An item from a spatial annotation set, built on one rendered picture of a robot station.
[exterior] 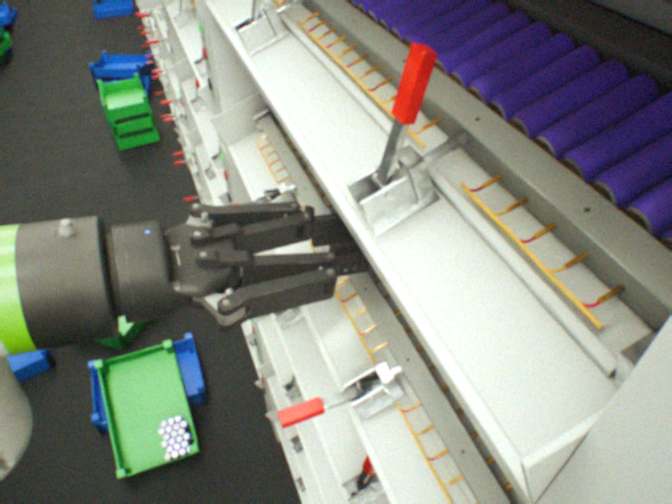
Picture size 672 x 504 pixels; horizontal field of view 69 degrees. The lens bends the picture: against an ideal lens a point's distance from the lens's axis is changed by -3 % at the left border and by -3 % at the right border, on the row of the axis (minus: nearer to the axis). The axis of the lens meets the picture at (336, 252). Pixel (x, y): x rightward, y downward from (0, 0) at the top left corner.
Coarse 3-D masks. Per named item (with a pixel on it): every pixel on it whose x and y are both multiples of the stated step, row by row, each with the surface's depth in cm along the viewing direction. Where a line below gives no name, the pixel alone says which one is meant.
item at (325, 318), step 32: (256, 96) 68; (224, 128) 69; (256, 128) 71; (256, 160) 67; (256, 192) 63; (320, 192) 59; (384, 288) 47; (320, 320) 48; (352, 352) 45; (352, 416) 41; (384, 416) 40; (416, 416) 39; (384, 448) 39; (416, 448) 38; (480, 448) 36; (384, 480) 37; (416, 480) 36; (448, 480) 36
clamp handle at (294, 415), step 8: (336, 392) 40; (344, 392) 40; (352, 392) 40; (360, 392) 40; (312, 400) 39; (320, 400) 39; (328, 400) 39; (336, 400) 39; (344, 400) 39; (288, 408) 39; (296, 408) 39; (304, 408) 39; (312, 408) 39; (320, 408) 38; (328, 408) 39; (280, 416) 38; (288, 416) 38; (296, 416) 38; (304, 416) 38; (312, 416) 39; (288, 424) 38; (296, 424) 38
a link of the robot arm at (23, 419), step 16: (0, 384) 37; (16, 384) 40; (0, 400) 37; (16, 400) 39; (0, 416) 37; (16, 416) 39; (32, 416) 42; (0, 432) 37; (16, 432) 39; (0, 448) 37; (16, 448) 39; (0, 464) 38; (16, 464) 40; (0, 480) 39
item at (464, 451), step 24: (264, 120) 68; (288, 168) 60; (312, 192) 56; (360, 288) 45; (360, 312) 45; (384, 312) 43; (360, 336) 44; (384, 336) 42; (408, 360) 40; (432, 384) 38; (432, 408) 37; (456, 432) 35; (456, 456) 34; (480, 456) 33; (456, 480) 34; (480, 480) 33
